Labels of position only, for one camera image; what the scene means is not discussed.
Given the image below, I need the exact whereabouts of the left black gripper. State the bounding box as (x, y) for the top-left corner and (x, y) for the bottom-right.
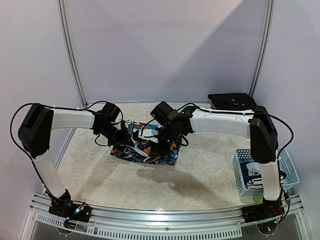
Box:
(97, 123), (134, 149)

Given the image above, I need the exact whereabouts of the blue orange patterned cloth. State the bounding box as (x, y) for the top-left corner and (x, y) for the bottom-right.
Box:
(110, 120), (182, 166)

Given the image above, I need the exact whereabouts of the black garment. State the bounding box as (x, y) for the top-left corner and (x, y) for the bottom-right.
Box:
(207, 93), (257, 111)

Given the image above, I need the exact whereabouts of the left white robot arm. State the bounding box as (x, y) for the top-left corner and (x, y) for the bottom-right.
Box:
(18, 102), (129, 217)

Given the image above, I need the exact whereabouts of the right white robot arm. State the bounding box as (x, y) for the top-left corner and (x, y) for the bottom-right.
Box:
(138, 101), (281, 218)

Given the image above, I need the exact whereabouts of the white striped cloth in basket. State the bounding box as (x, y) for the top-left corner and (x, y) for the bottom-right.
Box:
(239, 161), (286, 193)

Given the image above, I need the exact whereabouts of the light blue plastic basket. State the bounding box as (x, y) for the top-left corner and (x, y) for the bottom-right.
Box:
(232, 148), (300, 197)

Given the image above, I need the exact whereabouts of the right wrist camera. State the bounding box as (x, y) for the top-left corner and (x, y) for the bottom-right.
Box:
(150, 101), (178, 126)

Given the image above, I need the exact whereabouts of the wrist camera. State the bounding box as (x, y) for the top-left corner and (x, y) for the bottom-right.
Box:
(150, 101), (178, 126)
(101, 102), (121, 124)

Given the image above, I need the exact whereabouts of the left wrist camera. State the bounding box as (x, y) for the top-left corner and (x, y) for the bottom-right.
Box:
(101, 102), (121, 124)

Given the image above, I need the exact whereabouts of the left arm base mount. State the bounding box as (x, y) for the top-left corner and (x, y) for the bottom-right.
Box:
(48, 197), (92, 223)

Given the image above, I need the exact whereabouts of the aluminium front rail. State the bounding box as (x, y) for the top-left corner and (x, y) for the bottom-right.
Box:
(21, 193), (313, 240)

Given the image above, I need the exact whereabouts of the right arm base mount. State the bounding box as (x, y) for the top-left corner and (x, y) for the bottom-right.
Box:
(241, 202), (285, 223)

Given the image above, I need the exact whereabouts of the left aluminium frame post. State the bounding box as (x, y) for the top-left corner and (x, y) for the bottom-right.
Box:
(57, 0), (88, 107)

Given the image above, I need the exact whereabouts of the aluminium frame post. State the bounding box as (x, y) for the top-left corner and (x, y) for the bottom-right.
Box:
(57, 0), (88, 107)
(248, 0), (275, 97)

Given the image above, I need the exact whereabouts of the right aluminium frame post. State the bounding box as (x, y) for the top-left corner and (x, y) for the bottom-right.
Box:
(248, 0), (275, 97)

